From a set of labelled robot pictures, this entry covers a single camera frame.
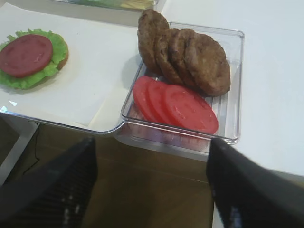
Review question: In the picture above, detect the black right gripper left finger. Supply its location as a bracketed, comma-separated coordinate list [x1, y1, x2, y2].
[0, 138, 97, 228]

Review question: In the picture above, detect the silver metal tray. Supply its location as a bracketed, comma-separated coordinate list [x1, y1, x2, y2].
[0, 0, 160, 133]

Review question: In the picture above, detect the red tomato slice back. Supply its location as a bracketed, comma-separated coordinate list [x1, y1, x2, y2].
[133, 76, 159, 123]

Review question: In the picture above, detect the red tomato slice middle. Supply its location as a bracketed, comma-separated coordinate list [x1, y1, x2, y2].
[147, 80, 174, 125]

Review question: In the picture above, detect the red tomato slice on burger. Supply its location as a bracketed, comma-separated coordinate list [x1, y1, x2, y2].
[0, 34, 53, 78]

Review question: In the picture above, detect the brown meat patty back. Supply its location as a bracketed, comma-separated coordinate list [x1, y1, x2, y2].
[137, 9, 169, 75]

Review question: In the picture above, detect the bottom bun under lettuce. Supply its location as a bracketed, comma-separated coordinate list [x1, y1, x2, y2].
[57, 51, 69, 70]

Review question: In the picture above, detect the white paper sheet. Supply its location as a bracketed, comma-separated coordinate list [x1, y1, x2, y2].
[0, 2, 143, 127]

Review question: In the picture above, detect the brown meat patty front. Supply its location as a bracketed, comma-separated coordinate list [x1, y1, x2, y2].
[185, 33, 231, 96]

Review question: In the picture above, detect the clear cheese lettuce container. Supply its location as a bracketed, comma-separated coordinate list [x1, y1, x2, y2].
[59, 0, 166, 11]

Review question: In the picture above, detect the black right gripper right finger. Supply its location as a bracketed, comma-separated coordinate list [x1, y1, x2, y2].
[206, 138, 304, 228]

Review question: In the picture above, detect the green lettuce leaf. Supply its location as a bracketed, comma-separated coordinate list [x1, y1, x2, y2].
[0, 29, 69, 89]

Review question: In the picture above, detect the clear plastic patty tomato container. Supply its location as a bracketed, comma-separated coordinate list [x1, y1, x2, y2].
[115, 22, 245, 162]

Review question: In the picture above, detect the red tomato slice front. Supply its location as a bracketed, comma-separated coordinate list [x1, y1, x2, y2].
[163, 85, 219, 134]

